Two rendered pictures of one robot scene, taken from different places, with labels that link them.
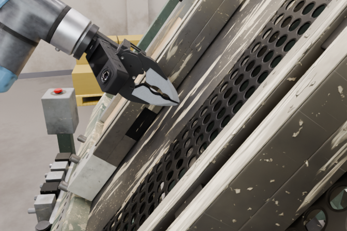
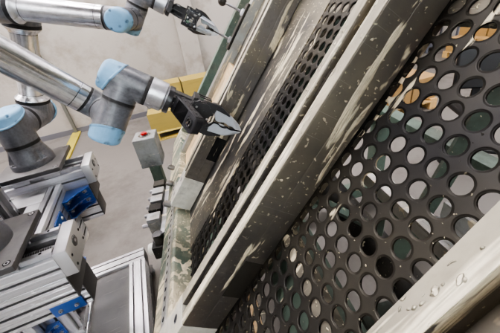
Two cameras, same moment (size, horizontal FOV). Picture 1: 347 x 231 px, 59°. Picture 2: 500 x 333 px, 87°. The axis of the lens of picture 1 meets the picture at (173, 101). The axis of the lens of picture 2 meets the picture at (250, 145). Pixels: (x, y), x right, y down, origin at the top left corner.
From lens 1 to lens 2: 12 cm
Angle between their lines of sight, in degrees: 6
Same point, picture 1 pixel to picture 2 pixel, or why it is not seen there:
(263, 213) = (297, 189)
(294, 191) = (311, 175)
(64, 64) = (138, 108)
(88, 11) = (149, 59)
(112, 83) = (194, 126)
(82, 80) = (157, 119)
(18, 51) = (123, 114)
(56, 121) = (146, 157)
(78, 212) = (182, 219)
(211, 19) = (254, 67)
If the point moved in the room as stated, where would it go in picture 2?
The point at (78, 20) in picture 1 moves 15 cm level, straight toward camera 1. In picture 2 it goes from (161, 85) to (170, 102)
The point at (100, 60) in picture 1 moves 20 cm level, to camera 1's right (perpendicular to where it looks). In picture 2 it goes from (181, 111) to (265, 98)
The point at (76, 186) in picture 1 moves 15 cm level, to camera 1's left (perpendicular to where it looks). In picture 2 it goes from (176, 201) to (133, 209)
